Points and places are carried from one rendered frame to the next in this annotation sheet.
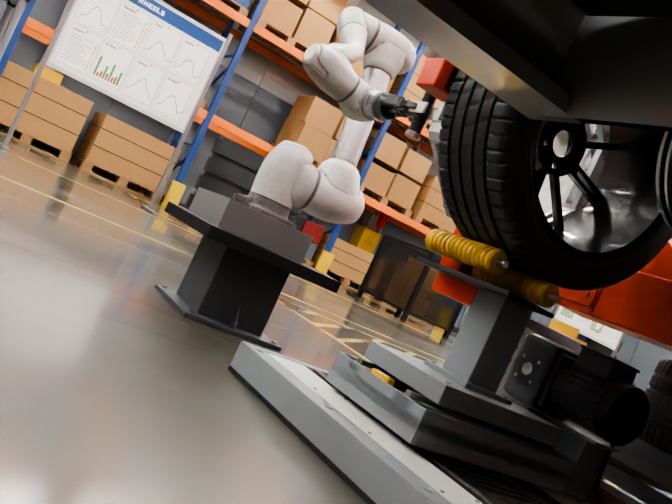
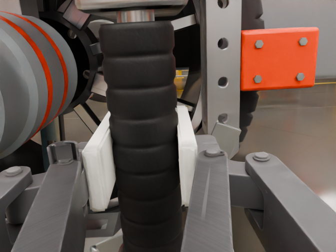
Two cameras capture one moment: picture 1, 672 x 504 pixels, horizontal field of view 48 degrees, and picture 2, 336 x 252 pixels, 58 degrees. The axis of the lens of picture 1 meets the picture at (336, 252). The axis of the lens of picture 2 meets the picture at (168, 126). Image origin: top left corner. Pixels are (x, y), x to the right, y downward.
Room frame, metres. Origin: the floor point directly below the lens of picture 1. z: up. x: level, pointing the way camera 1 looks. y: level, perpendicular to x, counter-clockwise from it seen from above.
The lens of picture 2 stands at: (2.17, 0.04, 0.89)
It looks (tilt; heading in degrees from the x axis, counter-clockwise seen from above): 18 degrees down; 212
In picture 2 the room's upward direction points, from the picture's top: 3 degrees counter-clockwise
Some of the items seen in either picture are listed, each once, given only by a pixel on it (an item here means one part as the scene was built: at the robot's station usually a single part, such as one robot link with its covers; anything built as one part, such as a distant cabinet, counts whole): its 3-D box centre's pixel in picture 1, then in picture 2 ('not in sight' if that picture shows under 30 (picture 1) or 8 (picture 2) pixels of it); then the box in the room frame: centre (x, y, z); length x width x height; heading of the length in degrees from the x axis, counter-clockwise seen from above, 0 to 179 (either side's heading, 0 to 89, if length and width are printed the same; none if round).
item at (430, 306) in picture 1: (414, 285); not in sight; (10.61, -1.20, 0.48); 1.27 x 0.88 x 0.97; 30
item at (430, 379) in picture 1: (483, 347); not in sight; (1.80, -0.41, 0.32); 0.40 x 0.30 x 0.28; 122
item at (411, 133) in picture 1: (423, 111); (146, 155); (2.05, -0.06, 0.83); 0.04 x 0.04 x 0.16
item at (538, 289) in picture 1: (513, 282); not in sight; (1.80, -0.41, 0.49); 0.29 x 0.06 x 0.06; 32
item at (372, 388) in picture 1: (449, 420); not in sight; (1.80, -0.41, 0.13); 0.50 x 0.36 x 0.10; 122
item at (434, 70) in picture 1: (443, 80); (269, 57); (1.77, -0.06, 0.85); 0.09 x 0.08 x 0.07; 122
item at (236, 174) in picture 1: (248, 200); not in sight; (9.22, 1.23, 0.55); 1.40 x 0.80 x 1.09; 122
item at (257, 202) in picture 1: (262, 206); not in sight; (2.61, 0.30, 0.42); 0.22 x 0.18 x 0.06; 122
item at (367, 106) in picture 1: (379, 106); not in sight; (2.25, 0.07, 0.83); 0.09 x 0.06 x 0.09; 122
